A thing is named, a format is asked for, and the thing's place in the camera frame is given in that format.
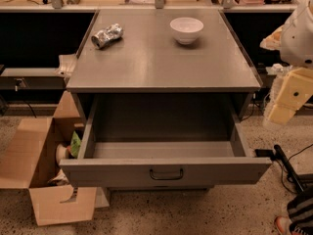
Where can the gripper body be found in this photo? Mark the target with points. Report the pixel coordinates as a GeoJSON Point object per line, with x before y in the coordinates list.
{"type": "Point", "coordinates": [298, 39]}

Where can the grey top drawer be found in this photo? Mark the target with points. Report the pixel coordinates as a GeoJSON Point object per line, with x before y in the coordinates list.
{"type": "Point", "coordinates": [157, 141]}

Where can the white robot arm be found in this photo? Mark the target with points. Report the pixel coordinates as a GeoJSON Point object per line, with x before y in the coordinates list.
{"type": "Point", "coordinates": [294, 39]}

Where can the grey drawer cabinet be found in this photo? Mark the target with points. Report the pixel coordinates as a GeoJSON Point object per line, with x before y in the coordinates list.
{"type": "Point", "coordinates": [148, 60]}

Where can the black power adapter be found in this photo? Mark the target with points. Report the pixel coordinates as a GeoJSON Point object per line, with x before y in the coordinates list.
{"type": "Point", "coordinates": [262, 153]}

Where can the black metal stand leg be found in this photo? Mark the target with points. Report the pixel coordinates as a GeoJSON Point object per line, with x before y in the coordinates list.
{"type": "Point", "coordinates": [300, 181]}

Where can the person's striped sleeve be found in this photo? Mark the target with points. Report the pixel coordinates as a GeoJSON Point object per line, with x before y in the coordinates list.
{"type": "Point", "coordinates": [300, 211]}

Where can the white ceramic bowl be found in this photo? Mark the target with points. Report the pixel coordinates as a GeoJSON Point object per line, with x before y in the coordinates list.
{"type": "Point", "coordinates": [186, 30]}

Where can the orange white shoe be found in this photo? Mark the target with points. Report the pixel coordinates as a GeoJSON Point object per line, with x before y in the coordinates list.
{"type": "Point", "coordinates": [283, 225]}

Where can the green snack packet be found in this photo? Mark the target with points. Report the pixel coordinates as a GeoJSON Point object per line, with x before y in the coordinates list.
{"type": "Point", "coordinates": [75, 144]}

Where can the white cup in box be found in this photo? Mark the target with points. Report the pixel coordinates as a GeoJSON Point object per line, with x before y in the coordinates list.
{"type": "Point", "coordinates": [61, 153]}

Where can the open cardboard box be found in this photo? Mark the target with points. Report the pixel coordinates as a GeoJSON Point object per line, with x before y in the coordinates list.
{"type": "Point", "coordinates": [31, 160]}

